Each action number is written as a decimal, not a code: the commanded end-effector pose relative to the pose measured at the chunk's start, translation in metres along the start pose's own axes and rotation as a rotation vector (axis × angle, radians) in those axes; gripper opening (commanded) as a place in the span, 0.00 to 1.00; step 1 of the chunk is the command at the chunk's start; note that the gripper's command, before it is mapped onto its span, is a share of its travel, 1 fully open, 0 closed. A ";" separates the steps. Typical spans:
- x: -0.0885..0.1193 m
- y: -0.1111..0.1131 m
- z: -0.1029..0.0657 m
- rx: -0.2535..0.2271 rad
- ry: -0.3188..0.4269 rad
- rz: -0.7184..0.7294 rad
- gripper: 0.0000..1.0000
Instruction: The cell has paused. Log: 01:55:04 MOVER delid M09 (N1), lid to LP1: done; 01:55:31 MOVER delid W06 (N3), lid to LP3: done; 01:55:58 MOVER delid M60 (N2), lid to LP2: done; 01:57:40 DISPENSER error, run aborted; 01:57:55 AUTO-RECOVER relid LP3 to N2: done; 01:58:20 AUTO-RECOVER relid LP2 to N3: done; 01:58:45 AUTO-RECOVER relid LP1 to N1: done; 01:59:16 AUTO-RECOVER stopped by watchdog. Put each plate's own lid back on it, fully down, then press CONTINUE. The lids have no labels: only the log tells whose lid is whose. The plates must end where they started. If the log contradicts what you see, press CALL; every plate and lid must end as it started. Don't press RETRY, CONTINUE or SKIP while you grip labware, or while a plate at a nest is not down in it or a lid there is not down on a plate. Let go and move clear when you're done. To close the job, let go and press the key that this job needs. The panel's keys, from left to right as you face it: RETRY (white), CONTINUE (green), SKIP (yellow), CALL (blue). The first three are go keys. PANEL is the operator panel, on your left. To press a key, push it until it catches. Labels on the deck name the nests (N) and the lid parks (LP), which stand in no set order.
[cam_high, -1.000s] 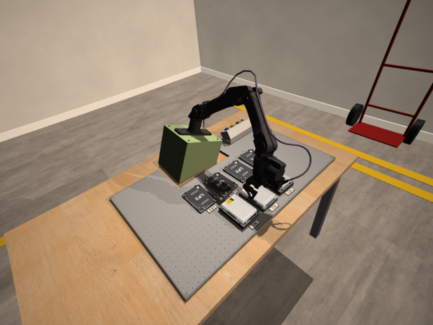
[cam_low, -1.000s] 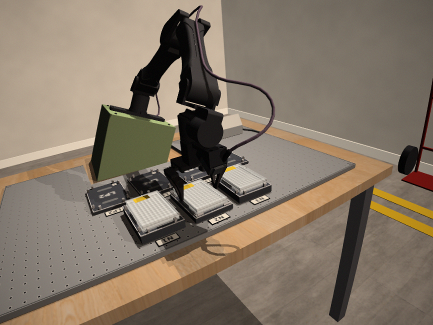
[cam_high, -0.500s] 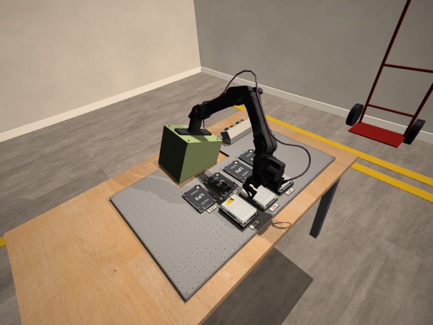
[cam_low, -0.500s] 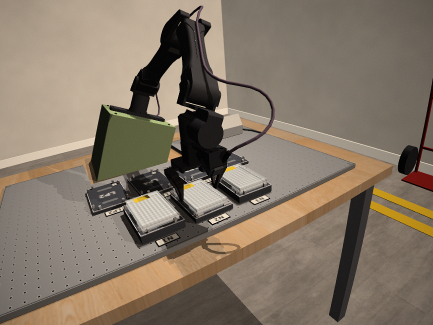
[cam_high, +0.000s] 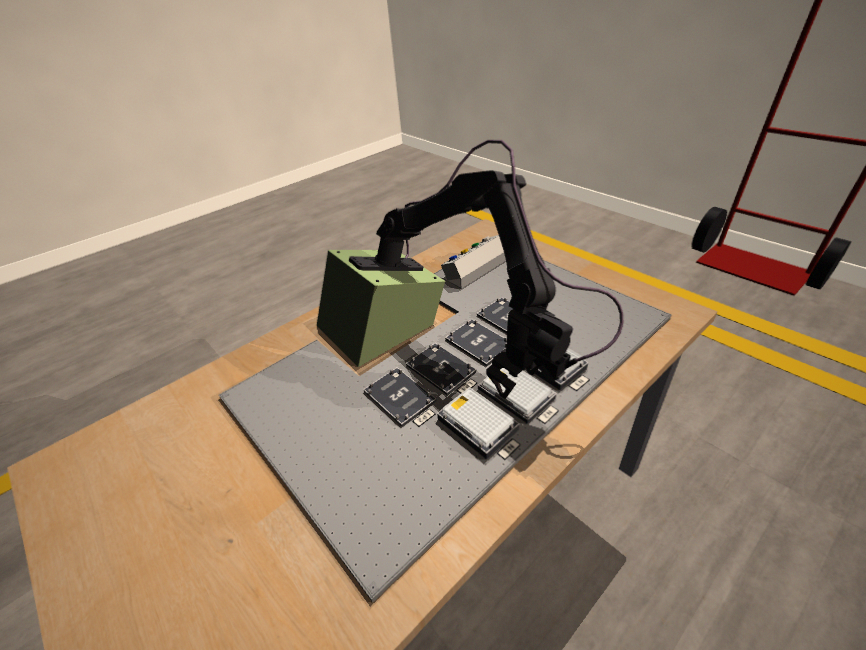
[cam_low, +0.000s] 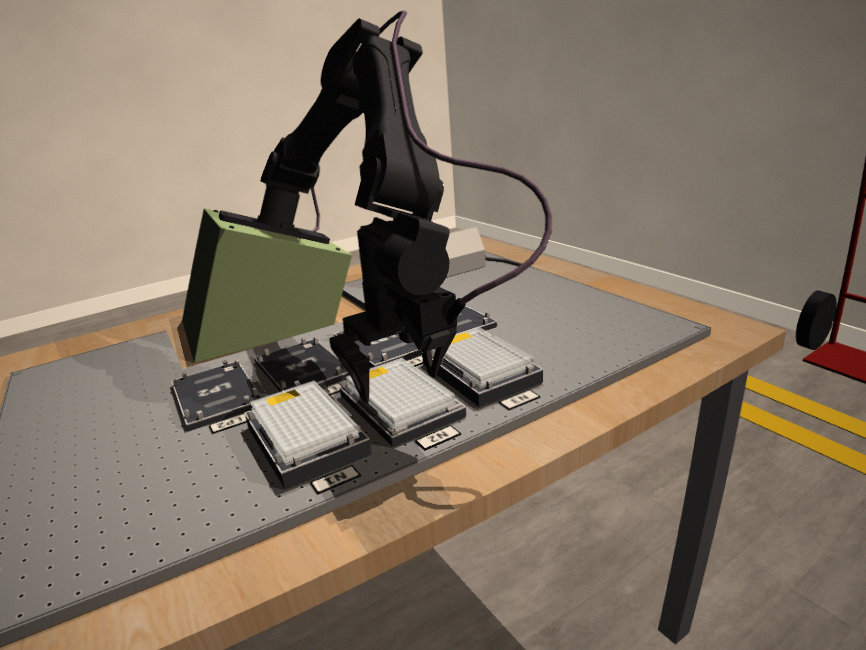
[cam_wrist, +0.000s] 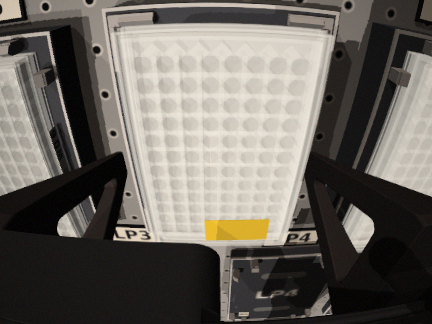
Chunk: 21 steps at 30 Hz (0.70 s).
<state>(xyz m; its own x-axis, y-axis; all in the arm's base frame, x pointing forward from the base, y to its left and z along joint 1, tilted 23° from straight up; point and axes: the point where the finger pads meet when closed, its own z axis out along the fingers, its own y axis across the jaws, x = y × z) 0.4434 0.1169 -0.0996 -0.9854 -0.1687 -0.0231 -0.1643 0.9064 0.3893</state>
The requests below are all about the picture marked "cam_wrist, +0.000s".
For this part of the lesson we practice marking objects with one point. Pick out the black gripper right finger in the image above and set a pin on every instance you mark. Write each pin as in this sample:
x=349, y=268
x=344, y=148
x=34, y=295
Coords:
x=402, y=238

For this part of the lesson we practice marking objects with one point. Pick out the grey metal base plate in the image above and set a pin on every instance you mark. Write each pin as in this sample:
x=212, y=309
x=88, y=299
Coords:
x=86, y=21

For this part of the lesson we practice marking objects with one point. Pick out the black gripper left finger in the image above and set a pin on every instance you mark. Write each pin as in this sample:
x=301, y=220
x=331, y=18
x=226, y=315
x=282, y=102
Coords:
x=37, y=208

